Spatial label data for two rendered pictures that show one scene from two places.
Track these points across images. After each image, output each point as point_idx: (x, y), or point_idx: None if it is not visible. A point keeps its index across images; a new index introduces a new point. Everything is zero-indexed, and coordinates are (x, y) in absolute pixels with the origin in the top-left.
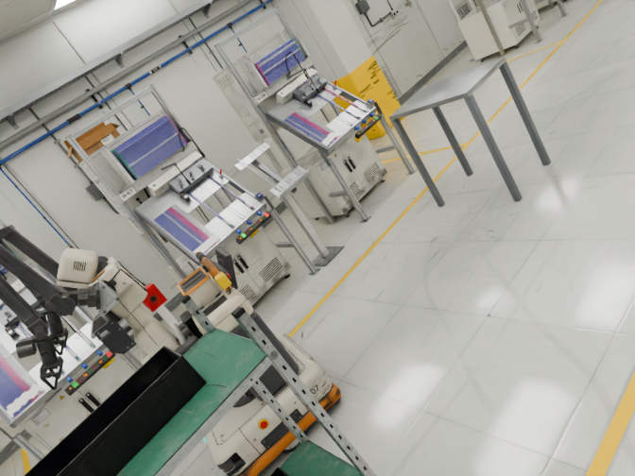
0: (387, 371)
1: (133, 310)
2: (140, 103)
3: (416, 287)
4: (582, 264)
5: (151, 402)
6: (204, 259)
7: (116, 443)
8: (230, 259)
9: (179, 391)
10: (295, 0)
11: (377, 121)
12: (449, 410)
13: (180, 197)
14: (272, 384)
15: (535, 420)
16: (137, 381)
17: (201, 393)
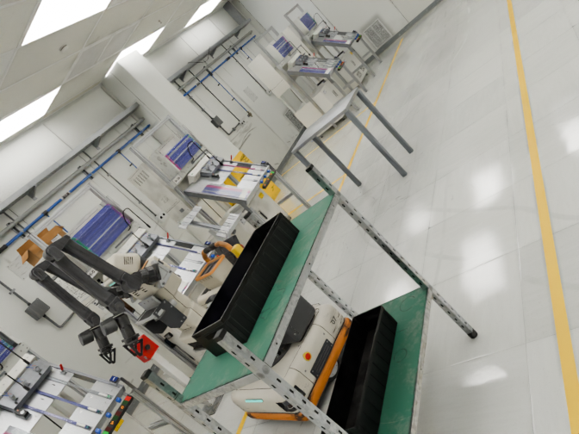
0: (378, 295)
1: (175, 293)
2: (59, 225)
3: (364, 251)
4: (470, 174)
5: (275, 239)
6: (217, 241)
7: (266, 263)
8: (235, 238)
9: (287, 234)
10: (167, 122)
11: (274, 174)
12: (438, 278)
13: None
14: (301, 324)
15: (496, 243)
16: (247, 252)
17: (301, 232)
